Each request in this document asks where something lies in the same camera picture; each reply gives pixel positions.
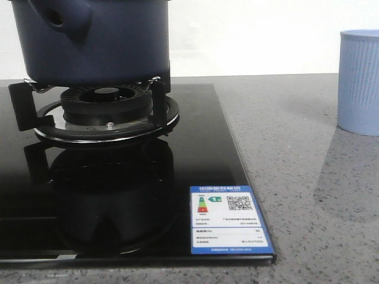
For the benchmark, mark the black gas burner head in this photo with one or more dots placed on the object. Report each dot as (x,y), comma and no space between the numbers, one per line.
(98,106)

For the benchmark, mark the light blue ribbed cup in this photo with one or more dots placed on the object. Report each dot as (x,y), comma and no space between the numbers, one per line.
(358,82)

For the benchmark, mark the black metal pot support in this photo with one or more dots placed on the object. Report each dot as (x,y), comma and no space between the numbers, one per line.
(48,122)

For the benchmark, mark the dark blue cooking pot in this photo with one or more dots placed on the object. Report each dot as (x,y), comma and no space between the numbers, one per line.
(89,43)

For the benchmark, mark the black glass gas stove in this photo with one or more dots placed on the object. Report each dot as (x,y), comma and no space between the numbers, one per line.
(114,204)

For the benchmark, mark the blue energy label sticker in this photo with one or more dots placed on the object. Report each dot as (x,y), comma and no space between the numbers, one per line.
(226,220)

